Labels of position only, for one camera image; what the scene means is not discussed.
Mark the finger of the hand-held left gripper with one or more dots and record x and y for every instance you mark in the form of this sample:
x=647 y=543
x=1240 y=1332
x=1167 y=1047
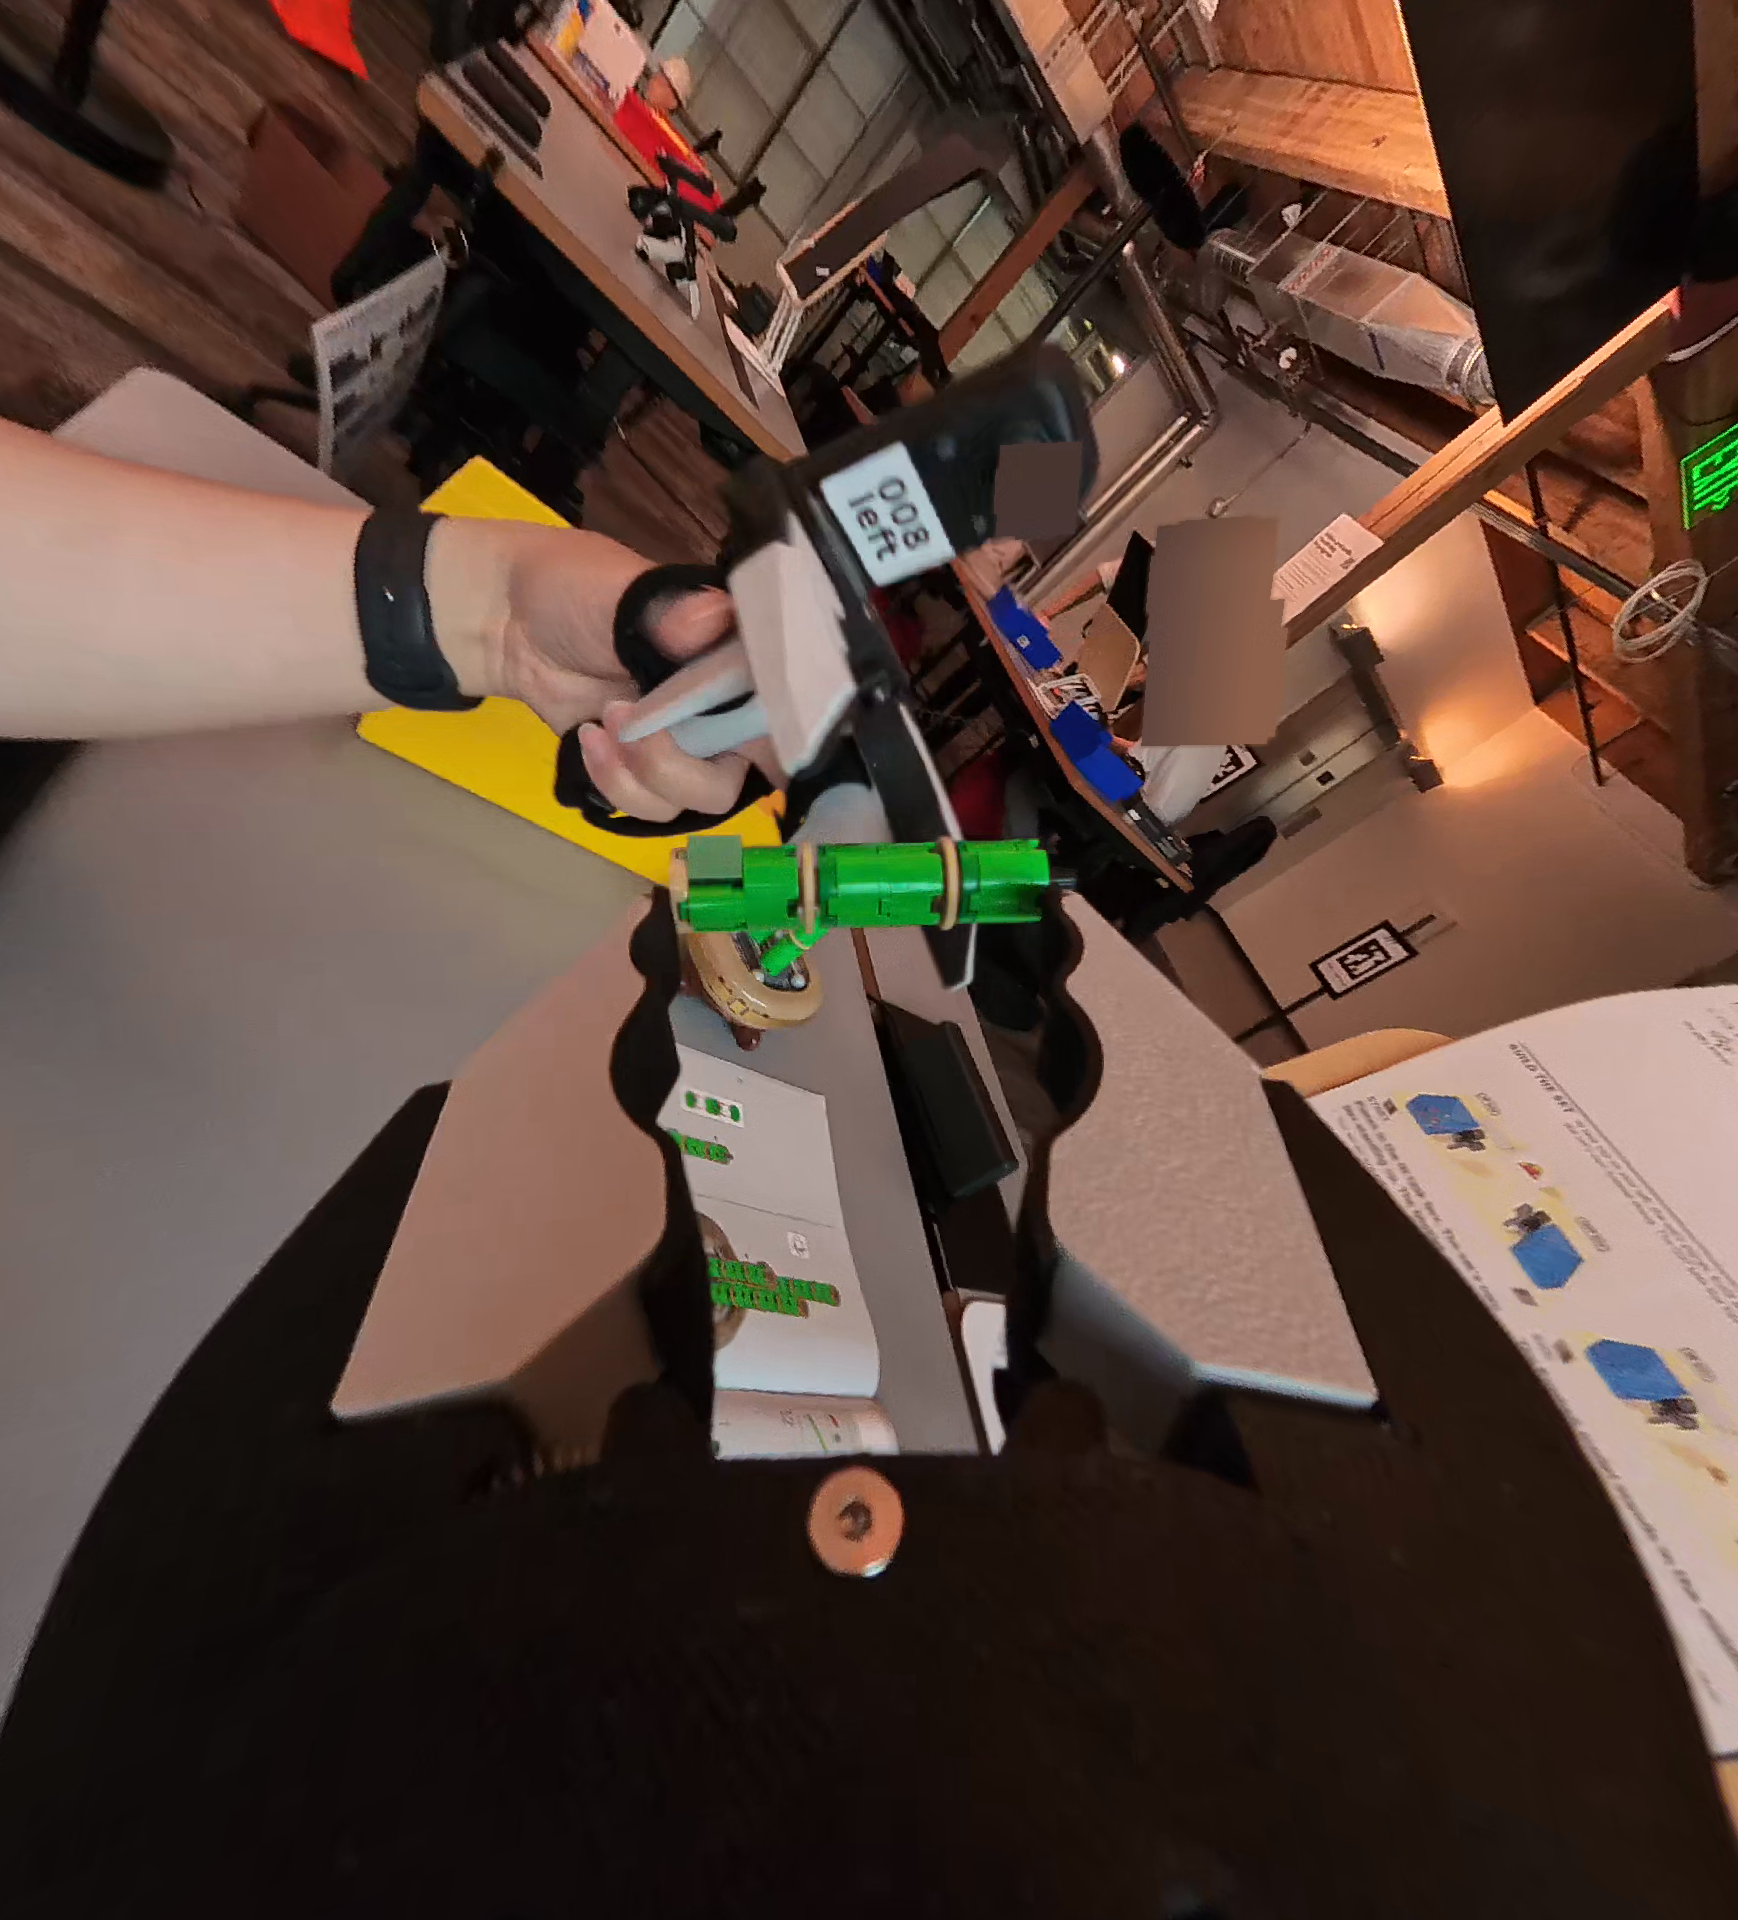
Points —
x=791 y=662
x=914 y=780

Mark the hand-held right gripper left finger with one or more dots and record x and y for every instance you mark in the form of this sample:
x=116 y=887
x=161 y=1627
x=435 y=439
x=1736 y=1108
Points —
x=509 y=1233

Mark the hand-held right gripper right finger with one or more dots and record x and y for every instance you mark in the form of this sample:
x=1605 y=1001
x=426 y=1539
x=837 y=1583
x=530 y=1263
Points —
x=1201 y=1233

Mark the green bamboo stalk brick piece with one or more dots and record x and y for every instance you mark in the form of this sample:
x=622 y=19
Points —
x=870 y=893

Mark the bamboo brick model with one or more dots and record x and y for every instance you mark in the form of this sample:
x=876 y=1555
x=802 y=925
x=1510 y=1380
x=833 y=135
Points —
x=758 y=992

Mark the yellow plastic bin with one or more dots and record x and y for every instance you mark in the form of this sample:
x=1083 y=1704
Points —
x=476 y=752

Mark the person's left forearm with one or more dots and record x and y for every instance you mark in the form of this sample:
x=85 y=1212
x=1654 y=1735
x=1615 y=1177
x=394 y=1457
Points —
x=133 y=587

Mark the grey desk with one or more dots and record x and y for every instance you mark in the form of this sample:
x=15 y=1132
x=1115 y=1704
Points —
x=208 y=1050

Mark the person's left hand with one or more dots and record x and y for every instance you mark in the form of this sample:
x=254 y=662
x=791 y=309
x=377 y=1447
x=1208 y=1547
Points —
x=537 y=619

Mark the open instruction booklet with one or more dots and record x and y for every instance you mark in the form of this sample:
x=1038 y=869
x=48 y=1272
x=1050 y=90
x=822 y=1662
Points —
x=779 y=1199

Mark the black power box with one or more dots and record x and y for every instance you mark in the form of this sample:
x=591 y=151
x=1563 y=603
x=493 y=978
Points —
x=952 y=1107

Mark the document stand with sheet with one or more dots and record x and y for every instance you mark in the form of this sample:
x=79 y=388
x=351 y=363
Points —
x=1559 y=1199

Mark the black wristband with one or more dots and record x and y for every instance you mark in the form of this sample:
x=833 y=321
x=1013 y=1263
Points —
x=413 y=619

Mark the grey background table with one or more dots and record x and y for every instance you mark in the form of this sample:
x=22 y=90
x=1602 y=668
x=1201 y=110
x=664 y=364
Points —
x=587 y=229

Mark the black hanging panel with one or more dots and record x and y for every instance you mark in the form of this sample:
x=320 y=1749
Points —
x=1541 y=197

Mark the green exit sign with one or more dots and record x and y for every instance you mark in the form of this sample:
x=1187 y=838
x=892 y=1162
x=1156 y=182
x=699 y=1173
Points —
x=1720 y=474

